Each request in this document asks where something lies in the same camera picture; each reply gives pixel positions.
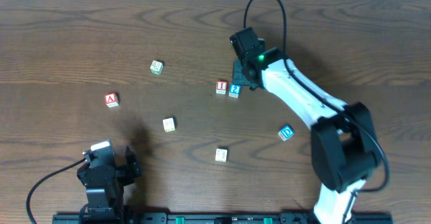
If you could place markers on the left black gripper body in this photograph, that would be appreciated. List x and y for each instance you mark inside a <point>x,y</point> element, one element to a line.
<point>127,171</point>

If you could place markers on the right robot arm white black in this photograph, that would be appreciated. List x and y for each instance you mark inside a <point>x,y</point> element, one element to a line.
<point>344,149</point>

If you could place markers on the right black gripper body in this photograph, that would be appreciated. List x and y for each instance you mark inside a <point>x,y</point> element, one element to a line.
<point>240,72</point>

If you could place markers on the green picture wooden block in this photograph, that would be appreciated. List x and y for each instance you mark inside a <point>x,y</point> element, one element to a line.
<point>156,67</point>

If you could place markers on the blue number 2 block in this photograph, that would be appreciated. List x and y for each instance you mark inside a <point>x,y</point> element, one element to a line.
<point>234,91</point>

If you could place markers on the red letter I block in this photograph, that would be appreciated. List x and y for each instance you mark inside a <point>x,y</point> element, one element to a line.
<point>221,87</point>

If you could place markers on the red letter A block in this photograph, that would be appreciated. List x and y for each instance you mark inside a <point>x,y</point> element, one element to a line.
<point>111,100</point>

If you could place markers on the blue letter D block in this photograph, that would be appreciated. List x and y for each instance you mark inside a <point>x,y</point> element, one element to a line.
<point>285,133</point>

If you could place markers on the yellow picture wooden block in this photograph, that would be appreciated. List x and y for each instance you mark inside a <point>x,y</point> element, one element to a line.
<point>169,124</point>

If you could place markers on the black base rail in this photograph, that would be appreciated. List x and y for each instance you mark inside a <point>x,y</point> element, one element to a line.
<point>163,218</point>

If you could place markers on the plain picture wooden block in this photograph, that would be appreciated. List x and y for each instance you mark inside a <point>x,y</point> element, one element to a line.
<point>221,155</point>

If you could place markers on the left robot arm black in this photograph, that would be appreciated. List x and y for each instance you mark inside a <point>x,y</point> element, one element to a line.
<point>104,181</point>

